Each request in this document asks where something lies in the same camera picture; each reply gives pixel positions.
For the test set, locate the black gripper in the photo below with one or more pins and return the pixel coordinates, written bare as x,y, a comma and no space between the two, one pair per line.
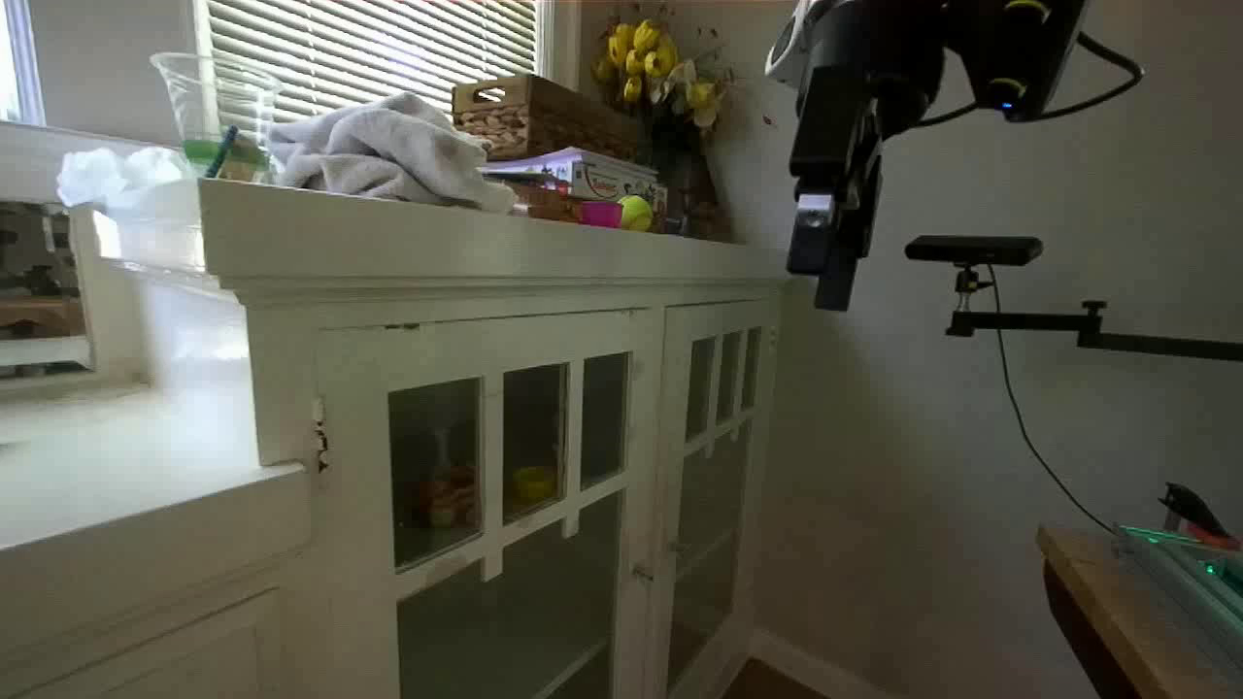
862,77

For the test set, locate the white glass-paned cabinet door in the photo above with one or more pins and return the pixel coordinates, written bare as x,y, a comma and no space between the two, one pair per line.
673,519
354,519

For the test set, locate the small door knob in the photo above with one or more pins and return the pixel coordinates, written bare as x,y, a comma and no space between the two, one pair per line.
641,568

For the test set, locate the white wooden cabinet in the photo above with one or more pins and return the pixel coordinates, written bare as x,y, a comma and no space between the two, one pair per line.
392,264

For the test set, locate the metal door hinge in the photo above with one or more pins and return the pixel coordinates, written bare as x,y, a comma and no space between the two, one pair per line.
320,440

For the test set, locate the yellow-green tennis ball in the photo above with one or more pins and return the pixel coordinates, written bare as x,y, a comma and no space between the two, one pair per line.
639,213

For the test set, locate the yellow flower bouquet in vase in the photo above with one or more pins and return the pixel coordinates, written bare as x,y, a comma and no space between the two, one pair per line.
656,61

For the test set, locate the brown cardboard box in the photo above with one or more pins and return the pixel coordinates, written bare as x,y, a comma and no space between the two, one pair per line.
547,203

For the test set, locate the brown wicker basket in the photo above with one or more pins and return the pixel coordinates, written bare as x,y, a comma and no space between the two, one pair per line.
529,116

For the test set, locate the yellow toy cup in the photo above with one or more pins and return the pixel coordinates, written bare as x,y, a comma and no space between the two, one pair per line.
534,488

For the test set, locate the black and red clamp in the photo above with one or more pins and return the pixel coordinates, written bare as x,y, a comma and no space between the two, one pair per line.
1190,505

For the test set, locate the grey crumpled towel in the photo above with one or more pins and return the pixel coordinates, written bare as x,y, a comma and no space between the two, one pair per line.
375,156

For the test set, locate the wooden table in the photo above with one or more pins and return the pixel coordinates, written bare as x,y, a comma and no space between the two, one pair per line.
1114,607

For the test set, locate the orange toy truck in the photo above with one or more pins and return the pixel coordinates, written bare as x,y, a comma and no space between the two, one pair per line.
450,501

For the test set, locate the white window blinds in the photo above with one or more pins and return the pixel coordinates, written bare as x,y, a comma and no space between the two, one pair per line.
375,61

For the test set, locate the clear plastic cup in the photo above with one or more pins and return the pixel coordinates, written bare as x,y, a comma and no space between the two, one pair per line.
206,103

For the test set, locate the white crumpled plastic bag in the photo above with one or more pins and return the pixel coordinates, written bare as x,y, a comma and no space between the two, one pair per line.
124,174

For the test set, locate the white low side counter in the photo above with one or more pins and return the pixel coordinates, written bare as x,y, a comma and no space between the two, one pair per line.
130,519

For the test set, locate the black bar-shaped camera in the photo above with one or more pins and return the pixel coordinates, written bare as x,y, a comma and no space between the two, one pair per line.
973,248

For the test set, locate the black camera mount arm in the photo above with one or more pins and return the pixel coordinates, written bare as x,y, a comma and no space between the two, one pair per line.
1035,319

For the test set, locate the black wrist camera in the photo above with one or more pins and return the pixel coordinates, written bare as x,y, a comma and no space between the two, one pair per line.
1025,50

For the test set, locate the aluminium rail with green light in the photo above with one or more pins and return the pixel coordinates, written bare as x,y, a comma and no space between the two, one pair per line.
1190,568

